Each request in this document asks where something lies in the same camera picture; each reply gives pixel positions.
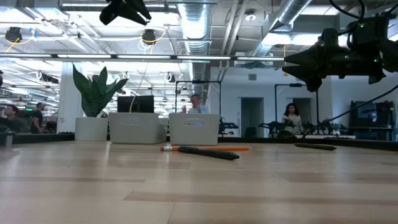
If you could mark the black gantry frame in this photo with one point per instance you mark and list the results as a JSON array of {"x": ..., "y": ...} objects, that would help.
[
  {"x": 199, "y": 82},
  {"x": 289, "y": 85}
]

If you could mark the black aluminium table frame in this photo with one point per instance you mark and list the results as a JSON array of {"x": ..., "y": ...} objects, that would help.
[{"x": 37, "y": 138}]

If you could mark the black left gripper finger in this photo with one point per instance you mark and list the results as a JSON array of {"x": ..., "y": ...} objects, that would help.
[
  {"x": 140, "y": 9},
  {"x": 132, "y": 15}
]

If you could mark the black background robot arm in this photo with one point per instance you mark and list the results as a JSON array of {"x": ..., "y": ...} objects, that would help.
[{"x": 228, "y": 126}]

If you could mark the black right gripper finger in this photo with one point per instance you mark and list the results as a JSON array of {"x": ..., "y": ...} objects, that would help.
[
  {"x": 300, "y": 57},
  {"x": 300, "y": 71}
]

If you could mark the orange pencil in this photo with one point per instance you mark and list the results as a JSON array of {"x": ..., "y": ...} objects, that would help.
[{"x": 168, "y": 148}]

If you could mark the black pen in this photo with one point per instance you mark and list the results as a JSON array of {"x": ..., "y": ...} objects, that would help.
[
  {"x": 315, "y": 146},
  {"x": 208, "y": 153}
]

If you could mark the dark workstation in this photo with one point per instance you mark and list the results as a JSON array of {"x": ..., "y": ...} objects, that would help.
[{"x": 370, "y": 118}]

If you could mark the translucent grey plastic bin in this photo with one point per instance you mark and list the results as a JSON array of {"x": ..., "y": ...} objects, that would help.
[
  {"x": 192, "y": 133},
  {"x": 136, "y": 130}
]

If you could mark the silver spiral ventilation duct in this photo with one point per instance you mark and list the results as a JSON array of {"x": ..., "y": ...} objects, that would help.
[
  {"x": 196, "y": 25},
  {"x": 289, "y": 12}
]

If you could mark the white pillar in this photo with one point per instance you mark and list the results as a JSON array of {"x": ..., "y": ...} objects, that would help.
[{"x": 66, "y": 102}]

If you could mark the white plant pot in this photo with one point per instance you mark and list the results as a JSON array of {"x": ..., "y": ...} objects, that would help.
[{"x": 91, "y": 129}]

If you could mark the green snake plant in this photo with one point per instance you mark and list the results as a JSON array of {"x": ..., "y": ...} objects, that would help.
[{"x": 93, "y": 96}]

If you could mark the person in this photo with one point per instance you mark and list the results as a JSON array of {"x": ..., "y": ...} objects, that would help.
[
  {"x": 292, "y": 119},
  {"x": 14, "y": 123},
  {"x": 37, "y": 119},
  {"x": 199, "y": 109}
]

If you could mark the long ceiling light bar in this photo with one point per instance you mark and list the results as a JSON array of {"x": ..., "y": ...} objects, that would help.
[{"x": 84, "y": 56}]

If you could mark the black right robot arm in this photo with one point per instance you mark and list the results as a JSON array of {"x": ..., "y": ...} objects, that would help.
[{"x": 392, "y": 56}]

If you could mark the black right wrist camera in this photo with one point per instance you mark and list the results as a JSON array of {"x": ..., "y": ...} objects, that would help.
[{"x": 368, "y": 34}]

